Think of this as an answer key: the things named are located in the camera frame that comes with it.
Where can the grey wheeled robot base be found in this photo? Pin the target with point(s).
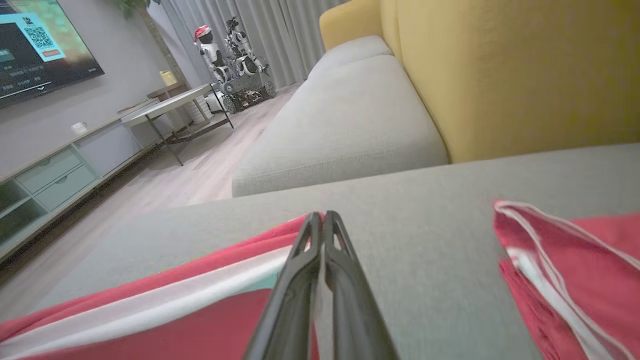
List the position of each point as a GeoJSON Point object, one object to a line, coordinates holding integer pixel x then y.
{"type": "Point", "coordinates": [247, 90]}

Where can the white cup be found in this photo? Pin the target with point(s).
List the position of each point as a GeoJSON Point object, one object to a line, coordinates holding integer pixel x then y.
{"type": "Point", "coordinates": [78, 128]}

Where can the white robot with red hat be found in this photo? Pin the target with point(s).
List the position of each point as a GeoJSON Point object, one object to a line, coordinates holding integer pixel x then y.
{"type": "Point", "coordinates": [212, 52]}

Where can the red jersey with white trim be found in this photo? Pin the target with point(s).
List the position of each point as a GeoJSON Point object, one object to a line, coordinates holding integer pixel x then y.
{"type": "Point", "coordinates": [210, 325]}
{"type": "Point", "coordinates": [590, 280]}

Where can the white box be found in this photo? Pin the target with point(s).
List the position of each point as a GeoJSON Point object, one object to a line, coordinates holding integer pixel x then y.
{"type": "Point", "coordinates": [214, 102]}

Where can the grey fabric ottoman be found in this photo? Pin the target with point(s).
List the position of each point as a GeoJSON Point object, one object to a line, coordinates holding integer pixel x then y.
{"type": "Point", "coordinates": [425, 225]}

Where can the yellow sofa back cushion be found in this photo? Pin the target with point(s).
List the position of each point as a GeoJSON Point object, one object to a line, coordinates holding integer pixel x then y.
{"type": "Point", "coordinates": [525, 75]}
{"type": "Point", "coordinates": [350, 20]}

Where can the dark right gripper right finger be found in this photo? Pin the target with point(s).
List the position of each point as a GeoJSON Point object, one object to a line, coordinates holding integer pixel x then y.
{"type": "Point", "coordinates": [355, 310]}

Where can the grey sofa seat cushion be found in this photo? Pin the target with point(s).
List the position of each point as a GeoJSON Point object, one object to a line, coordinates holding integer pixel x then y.
{"type": "Point", "coordinates": [350, 125]}
{"type": "Point", "coordinates": [355, 47]}

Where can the white black humanoid robot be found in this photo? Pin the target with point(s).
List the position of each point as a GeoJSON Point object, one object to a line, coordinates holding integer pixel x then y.
{"type": "Point", "coordinates": [245, 50]}

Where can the white side table black legs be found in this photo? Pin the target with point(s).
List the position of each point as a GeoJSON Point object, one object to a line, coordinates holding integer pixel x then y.
{"type": "Point", "coordinates": [165, 106]}

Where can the low pale green TV cabinet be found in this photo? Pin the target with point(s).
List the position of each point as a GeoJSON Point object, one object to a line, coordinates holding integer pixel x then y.
{"type": "Point", "coordinates": [60, 172]}

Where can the potted indoor tree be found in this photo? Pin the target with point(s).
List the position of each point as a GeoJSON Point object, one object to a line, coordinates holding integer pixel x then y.
{"type": "Point", "coordinates": [150, 30]}

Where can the grey curtain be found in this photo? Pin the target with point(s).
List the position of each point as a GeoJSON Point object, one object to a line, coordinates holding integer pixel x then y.
{"type": "Point", "coordinates": [285, 30]}

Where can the black flat screen television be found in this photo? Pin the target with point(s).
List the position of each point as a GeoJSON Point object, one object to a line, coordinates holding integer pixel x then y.
{"type": "Point", "coordinates": [45, 55]}

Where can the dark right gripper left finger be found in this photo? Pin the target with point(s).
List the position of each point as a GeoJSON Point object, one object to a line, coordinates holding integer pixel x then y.
{"type": "Point", "coordinates": [295, 300]}

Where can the yellow jar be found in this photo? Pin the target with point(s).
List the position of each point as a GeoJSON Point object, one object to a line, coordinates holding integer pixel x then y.
{"type": "Point", "coordinates": [168, 78]}

